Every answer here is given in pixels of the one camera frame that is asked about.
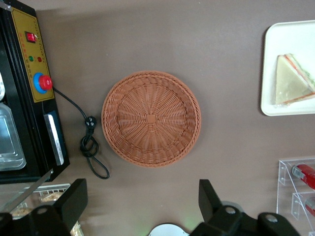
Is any clear acrylic bottle rack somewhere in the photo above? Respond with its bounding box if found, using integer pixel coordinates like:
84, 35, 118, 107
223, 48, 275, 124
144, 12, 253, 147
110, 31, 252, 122
276, 157, 315, 236

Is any black sealing machine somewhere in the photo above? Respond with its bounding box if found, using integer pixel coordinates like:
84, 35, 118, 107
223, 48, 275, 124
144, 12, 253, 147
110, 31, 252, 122
0, 0, 70, 184

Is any black power cable with plug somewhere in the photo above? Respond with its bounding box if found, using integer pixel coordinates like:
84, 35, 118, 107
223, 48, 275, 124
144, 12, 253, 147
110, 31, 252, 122
52, 87, 110, 179

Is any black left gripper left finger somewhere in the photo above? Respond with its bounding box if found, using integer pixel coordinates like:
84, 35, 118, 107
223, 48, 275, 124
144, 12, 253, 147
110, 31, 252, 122
29, 178, 89, 236

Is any triangle sandwich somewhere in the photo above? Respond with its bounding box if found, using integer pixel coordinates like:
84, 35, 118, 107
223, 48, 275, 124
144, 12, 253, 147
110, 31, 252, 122
275, 53, 315, 107

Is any red cola bottle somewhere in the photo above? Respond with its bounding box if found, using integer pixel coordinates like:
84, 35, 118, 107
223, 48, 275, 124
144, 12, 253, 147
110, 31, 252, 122
291, 164, 315, 190
304, 198, 315, 212

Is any bagged crispy snack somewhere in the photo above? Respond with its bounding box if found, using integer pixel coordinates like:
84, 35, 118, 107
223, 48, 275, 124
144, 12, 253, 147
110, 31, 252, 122
69, 220, 82, 236
11, 207, 33, 220
40, 191, 64, 203

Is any beige rectangular tray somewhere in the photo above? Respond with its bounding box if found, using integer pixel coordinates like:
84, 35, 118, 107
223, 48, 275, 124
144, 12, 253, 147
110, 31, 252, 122
260, 20, 315, 117

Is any brown round wicker basket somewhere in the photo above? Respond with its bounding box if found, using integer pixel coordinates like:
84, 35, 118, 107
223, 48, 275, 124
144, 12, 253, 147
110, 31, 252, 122
101, 70, 202, 169

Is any white wire rack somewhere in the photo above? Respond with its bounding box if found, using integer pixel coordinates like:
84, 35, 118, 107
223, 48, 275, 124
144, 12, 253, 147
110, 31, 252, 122
0, 182, 72, 222

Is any grey metal bar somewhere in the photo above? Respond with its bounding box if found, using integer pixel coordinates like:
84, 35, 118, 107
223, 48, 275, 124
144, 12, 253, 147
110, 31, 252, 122
0, 168, 54, 213

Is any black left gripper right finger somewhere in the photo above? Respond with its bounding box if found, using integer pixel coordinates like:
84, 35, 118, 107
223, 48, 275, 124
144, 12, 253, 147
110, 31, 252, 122
193, 179, 244, 236

